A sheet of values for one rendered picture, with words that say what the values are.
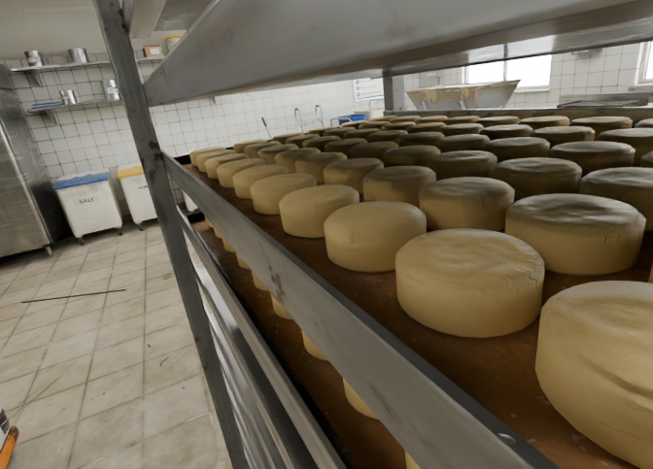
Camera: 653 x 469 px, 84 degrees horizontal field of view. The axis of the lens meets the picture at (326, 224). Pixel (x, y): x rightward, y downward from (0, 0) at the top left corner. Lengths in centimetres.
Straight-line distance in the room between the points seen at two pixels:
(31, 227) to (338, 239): 480
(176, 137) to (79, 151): 116
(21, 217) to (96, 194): 72
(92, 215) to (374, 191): 488
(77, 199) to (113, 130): 106
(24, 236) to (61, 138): 135
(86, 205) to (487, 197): 494
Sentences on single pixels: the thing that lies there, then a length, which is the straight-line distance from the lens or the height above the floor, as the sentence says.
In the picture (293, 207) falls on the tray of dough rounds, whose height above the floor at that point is 133.
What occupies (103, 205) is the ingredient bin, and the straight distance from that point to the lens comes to 503.
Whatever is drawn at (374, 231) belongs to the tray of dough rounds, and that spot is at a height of 133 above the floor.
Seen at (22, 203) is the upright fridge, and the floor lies 66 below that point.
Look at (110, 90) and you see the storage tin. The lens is 530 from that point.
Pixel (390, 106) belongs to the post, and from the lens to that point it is 75.
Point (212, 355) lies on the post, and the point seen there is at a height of 97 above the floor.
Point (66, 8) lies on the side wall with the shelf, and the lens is 568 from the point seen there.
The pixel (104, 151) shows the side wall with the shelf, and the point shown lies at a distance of 558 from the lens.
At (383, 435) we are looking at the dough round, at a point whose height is 122.
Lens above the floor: 139
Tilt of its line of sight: 20 degrees down
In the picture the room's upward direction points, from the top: 7 degrees counter-clockwise
